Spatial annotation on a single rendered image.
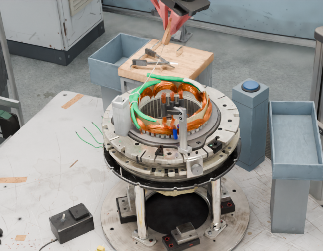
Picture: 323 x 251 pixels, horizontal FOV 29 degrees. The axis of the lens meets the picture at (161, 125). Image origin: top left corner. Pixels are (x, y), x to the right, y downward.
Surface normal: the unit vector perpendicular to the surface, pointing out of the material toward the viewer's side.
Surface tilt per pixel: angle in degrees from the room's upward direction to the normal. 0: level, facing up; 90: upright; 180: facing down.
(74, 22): 91
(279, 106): 90
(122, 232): 0
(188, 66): 0
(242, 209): 0
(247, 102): 90
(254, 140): 90
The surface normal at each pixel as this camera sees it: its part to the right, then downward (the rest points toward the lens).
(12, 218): -0.04, -0.81
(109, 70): -0.50, 0.53
